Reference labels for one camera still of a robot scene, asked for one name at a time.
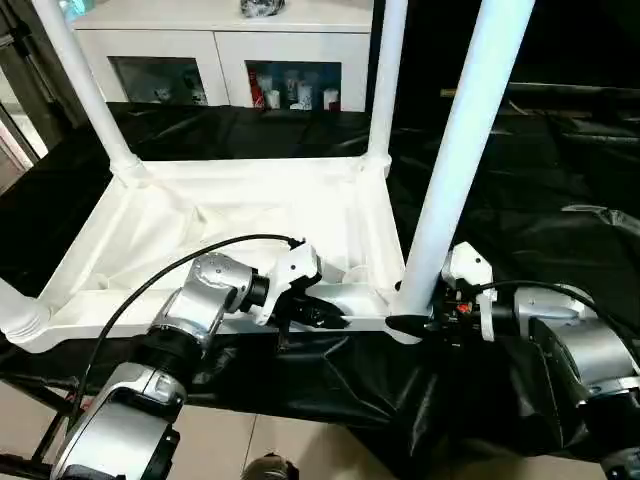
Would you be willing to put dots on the white plastic table leg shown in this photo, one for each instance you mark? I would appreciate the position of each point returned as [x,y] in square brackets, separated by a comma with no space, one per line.
[85,90]
[465,140]
[18,310]
[386,80]

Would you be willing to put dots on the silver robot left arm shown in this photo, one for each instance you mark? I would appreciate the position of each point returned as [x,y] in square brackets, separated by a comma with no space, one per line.
[180,320]

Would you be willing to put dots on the black folding table frame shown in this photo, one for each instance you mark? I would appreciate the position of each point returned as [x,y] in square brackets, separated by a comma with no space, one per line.
[35,420]

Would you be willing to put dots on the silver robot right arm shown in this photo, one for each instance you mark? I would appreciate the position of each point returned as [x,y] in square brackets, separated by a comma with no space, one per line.
[580,350]

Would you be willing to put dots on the black mat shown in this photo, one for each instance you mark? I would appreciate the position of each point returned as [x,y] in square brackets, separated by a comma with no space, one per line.
[520,210]

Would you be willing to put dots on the black robot left foot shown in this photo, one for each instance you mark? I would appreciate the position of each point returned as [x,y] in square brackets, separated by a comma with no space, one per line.
[268,468]

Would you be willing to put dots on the white glass-door cabinet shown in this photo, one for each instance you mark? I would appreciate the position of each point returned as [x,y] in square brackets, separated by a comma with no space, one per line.
[220,55]

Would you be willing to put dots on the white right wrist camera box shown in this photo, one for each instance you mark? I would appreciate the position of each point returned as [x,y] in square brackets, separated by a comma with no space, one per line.
[470,272]

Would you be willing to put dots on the dark grey bar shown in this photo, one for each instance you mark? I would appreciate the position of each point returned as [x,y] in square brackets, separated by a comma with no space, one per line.
[570,93]

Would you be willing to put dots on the grey metal rack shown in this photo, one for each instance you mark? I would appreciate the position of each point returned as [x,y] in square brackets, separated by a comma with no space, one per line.
[40,60]

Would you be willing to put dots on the shiny silver ornament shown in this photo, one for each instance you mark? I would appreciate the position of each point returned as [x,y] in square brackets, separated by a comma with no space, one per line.
[262,8]

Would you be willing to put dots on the white plastic table top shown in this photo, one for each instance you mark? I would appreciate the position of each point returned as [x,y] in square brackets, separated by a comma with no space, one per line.
[200,225]

